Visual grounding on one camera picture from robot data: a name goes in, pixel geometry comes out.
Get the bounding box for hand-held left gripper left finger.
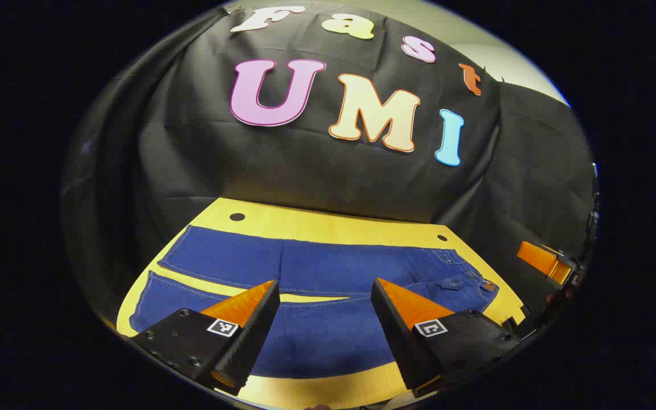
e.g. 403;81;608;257
129;279;281;397

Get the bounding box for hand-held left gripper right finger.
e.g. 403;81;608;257
371;278;526;398

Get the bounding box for blue denim jeans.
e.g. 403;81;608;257
129;225;501;380

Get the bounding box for black backdrop cloth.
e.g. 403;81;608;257
60;2;600;322

